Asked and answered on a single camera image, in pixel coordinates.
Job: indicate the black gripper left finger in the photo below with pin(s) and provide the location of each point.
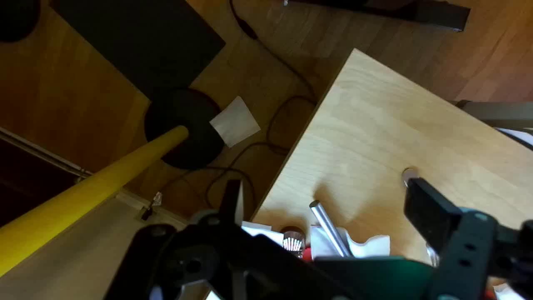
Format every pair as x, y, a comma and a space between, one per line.
166, 261

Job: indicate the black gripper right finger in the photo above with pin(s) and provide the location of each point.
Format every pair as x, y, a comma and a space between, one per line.
466, 251

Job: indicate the small round flat disc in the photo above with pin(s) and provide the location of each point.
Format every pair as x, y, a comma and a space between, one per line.
409, 174

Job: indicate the yellow stand pole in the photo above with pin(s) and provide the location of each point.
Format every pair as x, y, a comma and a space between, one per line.
83, 194

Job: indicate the black round stand base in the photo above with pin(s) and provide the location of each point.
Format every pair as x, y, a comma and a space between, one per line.
183, 114

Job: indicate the small white paper square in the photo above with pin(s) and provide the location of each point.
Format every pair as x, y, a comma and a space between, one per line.
234, 121

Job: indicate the dark floor mat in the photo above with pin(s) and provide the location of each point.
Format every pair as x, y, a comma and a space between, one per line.
138, 39

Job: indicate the black metal bar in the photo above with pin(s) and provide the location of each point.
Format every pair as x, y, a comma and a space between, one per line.
388, 11

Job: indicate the black round object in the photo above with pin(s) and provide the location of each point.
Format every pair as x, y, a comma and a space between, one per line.
16, 18

